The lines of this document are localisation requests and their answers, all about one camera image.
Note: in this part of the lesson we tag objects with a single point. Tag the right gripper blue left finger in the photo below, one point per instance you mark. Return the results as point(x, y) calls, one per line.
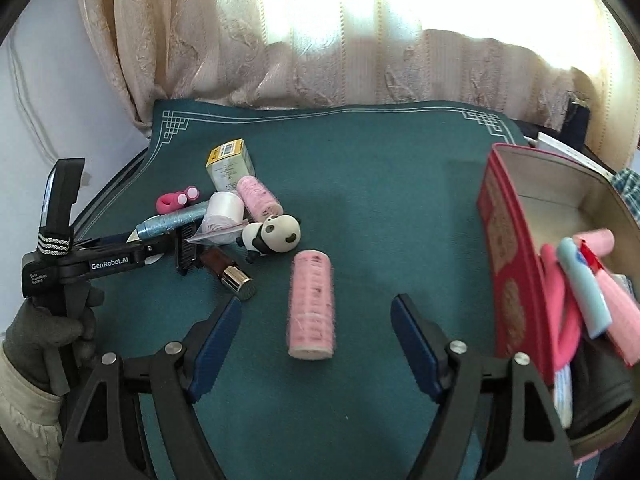
point(209, 343)

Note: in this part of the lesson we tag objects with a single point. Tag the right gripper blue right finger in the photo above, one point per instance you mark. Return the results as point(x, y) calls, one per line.
point(427, 362)

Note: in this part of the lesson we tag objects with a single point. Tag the black comb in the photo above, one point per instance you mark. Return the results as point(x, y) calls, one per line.
point(187, 255)

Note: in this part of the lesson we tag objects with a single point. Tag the large pink hair roller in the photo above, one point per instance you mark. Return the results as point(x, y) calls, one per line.
point(311, 309)

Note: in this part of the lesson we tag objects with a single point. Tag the left gloved hand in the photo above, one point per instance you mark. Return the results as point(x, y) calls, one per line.
point(35, 337)

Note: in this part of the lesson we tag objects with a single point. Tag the brown gold lipstick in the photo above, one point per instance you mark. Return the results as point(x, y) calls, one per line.
point(228, 273)

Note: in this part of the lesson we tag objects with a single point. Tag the white tape roll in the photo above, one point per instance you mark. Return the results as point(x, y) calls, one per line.
point(225, 213)

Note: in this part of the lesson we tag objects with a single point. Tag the panda figurine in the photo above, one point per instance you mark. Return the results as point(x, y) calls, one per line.
point(278, 234)

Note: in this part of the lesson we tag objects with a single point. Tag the pink small clip toy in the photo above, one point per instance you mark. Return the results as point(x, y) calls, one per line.
point(173, 201)

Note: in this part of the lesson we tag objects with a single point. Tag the blue glitter tube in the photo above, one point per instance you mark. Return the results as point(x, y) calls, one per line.
point(164, 223)

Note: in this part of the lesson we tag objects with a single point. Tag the pink thread spool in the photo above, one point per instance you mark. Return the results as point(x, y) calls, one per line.
point(259, 202)

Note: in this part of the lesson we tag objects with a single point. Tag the dark green table mat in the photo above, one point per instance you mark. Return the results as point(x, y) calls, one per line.
point(315, 384)

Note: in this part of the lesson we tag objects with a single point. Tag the light blue small tube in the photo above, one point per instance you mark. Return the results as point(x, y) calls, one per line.
point(585, 288)

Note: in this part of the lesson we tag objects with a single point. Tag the black cylinder container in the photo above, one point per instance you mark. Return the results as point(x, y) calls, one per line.
point(602, 386)

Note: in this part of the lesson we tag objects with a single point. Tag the yellow white small carton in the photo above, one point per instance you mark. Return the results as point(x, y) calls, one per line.
point(228, 163)

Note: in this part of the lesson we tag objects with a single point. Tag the red tin storage box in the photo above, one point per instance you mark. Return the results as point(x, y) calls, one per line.
point(529, 198)

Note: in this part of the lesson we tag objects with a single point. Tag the thin pink hair roller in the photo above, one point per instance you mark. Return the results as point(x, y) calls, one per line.
point(622, 304)

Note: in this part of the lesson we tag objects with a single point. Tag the white power strip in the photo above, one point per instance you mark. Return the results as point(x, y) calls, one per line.
point(548, 144)

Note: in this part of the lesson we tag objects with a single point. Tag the plaid folded cloth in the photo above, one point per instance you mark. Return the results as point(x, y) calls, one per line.
point(627, 184)

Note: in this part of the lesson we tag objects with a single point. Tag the dark thread cone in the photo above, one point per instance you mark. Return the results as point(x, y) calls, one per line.
point(577, 121)

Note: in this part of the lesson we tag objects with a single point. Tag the beige lace curtain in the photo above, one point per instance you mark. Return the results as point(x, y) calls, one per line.
point(523, 58)

